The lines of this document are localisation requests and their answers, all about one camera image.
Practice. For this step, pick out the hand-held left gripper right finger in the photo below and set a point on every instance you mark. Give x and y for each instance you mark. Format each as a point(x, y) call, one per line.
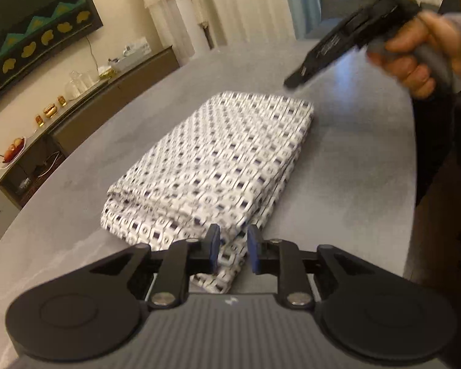
point(254, 251)

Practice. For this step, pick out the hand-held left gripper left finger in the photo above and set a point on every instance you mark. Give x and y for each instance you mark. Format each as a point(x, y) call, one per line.
point(214, 250)

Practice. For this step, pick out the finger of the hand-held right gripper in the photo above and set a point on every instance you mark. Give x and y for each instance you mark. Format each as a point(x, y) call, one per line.
point(299, 75)

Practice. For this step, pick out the white patterned pajama garment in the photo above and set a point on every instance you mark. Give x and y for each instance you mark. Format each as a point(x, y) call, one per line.
point(215, 153)

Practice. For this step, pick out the person's right hand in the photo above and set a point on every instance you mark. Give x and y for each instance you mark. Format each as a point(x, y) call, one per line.
point(434, 42)

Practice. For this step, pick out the grey sofa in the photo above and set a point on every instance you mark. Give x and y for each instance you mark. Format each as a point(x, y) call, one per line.
point(330, 11)

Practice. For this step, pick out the blue-grey curtain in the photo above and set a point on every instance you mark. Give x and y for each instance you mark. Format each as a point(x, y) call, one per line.
point(301, 0)

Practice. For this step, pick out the dark pole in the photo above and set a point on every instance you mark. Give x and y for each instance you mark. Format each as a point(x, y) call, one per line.
point(208, 35)

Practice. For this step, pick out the cream curtain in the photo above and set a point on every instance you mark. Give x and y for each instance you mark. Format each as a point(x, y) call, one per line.
point(215, 4)

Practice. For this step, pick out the person's dark clothing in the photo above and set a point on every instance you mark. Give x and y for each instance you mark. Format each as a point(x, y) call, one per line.
point(434, 142)

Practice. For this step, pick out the white storage box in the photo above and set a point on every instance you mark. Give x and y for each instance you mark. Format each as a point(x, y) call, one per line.
point(132, 52)

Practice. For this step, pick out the long grey sideboard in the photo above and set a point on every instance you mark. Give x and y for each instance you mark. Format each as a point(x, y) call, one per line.
point(84, 130)

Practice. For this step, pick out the gold tissue box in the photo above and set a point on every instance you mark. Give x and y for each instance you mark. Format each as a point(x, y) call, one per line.
point(105, 72)

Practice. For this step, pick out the small shelf device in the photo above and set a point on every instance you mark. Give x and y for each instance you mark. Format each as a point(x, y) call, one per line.
point(25, 183)

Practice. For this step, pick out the group of clear glasses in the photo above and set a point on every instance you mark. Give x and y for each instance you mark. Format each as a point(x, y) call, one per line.
point(78, 86)

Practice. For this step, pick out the small gold jar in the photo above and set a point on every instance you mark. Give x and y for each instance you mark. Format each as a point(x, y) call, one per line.
point(39, 121)
point(63, 100)

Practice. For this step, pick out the wide gold jar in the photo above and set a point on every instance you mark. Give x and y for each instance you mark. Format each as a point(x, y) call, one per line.
point(50, 110)

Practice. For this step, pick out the plate of fruit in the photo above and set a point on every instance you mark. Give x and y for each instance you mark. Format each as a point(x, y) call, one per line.
point(14, 150)

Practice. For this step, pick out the dark framed wall hanging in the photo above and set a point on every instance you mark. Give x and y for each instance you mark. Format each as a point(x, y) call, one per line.
point(30, 27)

